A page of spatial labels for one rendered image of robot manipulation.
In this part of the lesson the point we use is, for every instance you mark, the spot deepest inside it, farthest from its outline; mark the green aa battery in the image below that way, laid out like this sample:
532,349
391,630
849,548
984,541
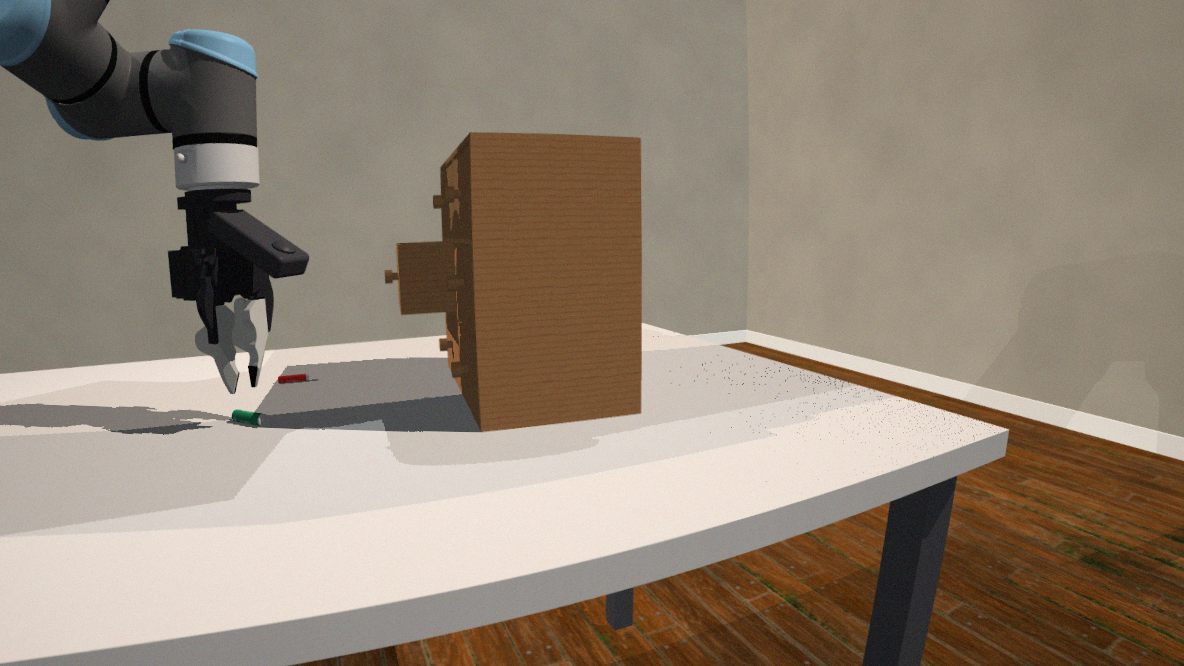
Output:
248,417

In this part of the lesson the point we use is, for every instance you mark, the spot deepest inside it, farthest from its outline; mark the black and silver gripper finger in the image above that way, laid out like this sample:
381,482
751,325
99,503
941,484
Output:
253,319
216,340

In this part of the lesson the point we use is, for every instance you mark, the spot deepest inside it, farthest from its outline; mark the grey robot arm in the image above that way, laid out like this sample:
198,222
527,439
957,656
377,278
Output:
202,90

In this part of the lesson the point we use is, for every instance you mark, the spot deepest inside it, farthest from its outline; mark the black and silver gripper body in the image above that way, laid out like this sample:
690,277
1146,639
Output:
232,273

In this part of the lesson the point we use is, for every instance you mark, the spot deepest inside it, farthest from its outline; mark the brown wooden chest of drawers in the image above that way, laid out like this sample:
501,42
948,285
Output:
557,276

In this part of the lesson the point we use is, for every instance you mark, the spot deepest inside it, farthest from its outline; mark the brown wooden drawer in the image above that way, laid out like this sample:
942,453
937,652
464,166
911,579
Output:
463,278
467,368
451,342
447,211
460,192
423,277

